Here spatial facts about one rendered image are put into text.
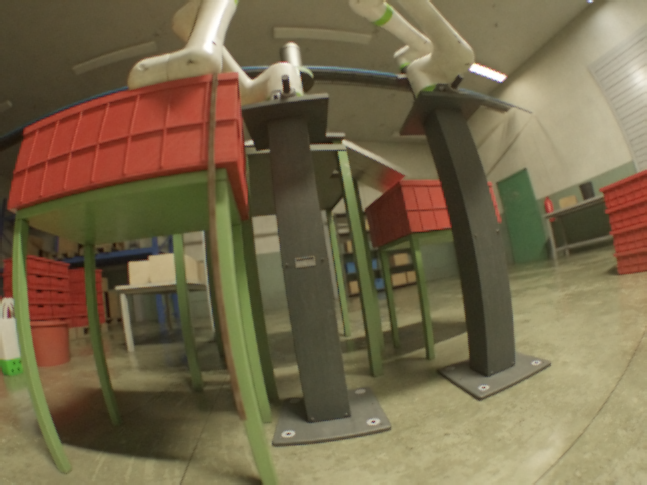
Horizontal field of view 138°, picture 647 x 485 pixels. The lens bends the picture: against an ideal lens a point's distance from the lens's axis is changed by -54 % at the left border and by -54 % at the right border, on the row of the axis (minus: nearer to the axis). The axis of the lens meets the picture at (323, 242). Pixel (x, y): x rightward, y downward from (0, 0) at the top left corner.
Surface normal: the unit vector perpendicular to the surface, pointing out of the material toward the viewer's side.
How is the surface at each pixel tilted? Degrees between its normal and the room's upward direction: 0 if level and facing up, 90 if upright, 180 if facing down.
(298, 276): 90
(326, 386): 90
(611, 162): 90
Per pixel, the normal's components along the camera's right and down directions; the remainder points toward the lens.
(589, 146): -0.97, 0.11
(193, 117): 0.21, -0.18
